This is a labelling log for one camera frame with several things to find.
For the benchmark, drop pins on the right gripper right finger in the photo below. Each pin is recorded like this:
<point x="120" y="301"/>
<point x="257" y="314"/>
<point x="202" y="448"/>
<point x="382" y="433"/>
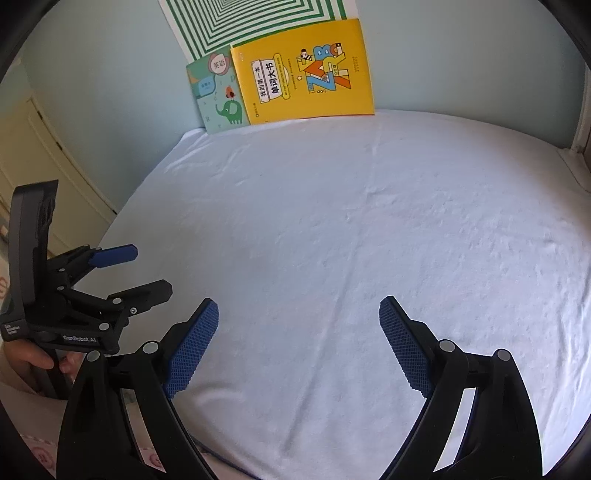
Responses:
<point x="501" y="439"/>

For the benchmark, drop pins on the person's left hand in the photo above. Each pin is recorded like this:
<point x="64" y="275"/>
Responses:
<point x="23" y="356"/>

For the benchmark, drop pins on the green striped poster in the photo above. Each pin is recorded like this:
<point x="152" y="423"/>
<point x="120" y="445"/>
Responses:
<point x="201" y="27"/>

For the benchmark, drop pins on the cream door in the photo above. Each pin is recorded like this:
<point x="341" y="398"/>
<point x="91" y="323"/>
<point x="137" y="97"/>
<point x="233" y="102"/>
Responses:
<point x="30" y="154"/>

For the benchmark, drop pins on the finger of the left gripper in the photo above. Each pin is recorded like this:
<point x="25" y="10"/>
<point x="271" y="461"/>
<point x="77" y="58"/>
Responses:
<point x="103" y="258"/>
<point x="142" y="298"/>

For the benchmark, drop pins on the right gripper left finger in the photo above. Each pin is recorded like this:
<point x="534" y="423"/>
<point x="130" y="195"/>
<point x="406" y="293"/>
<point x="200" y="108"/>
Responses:
<point x="96" y="438"/>

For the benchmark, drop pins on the yellow English word book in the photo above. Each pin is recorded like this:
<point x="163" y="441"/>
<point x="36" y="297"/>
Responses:
<point x="318" y="70"/>

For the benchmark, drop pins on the green elephant book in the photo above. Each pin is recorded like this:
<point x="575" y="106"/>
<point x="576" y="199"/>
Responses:
<point x="215" y="88"/>

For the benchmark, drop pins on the pink pajama clothing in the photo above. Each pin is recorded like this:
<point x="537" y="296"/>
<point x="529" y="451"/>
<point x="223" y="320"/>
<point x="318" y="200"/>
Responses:
<point x="38" y="420"/>

